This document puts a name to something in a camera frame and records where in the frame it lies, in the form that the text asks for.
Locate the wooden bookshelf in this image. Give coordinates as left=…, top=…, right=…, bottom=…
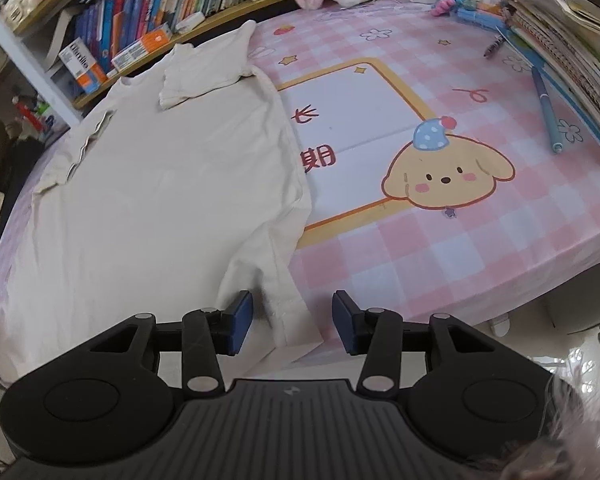
left=15, top=0, right=296, bottom=111

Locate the cream t-shirt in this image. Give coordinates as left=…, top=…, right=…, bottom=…
left=0, top=20, right=326, bottom=386

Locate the white cup of pens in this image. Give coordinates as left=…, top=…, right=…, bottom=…
left=10, top=87, right=56, bottom=133

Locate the white charger plug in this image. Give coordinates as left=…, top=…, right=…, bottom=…
left=172, top=10, right=206, bottom=33

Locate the pink checked cartoon table mat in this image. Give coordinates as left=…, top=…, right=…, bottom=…
left=0, top=0, right=600, bottom=376

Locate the person's fluffy garment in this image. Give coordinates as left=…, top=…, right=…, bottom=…
left=500, top=370, right=600, bottom=480

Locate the stack of notebooks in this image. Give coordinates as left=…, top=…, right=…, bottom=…
left=480, top=0, right=600, bottom=151

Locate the tall orange white toothbrush box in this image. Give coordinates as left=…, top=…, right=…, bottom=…
left=57, top=37, right=108, bottom=96

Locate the blue pink toy hand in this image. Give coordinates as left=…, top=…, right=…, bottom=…
left=430, top=0, right=481, bottom=18

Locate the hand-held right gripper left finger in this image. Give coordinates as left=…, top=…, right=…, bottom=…
left=87, top=290, right=255, bottom=393

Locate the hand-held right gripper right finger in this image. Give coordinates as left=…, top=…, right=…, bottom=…
left=331, top=290, right=496, bottom=396

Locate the long orange white toothpaste box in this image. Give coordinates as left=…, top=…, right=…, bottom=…
left=111, top=22, right=173, bottom=72

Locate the white shelf frame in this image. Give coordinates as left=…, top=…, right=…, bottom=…
left=0, top=0, right=83, bottom=126

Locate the blue pen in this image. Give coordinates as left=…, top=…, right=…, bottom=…
left=530, top=65, right=565, bottom=155

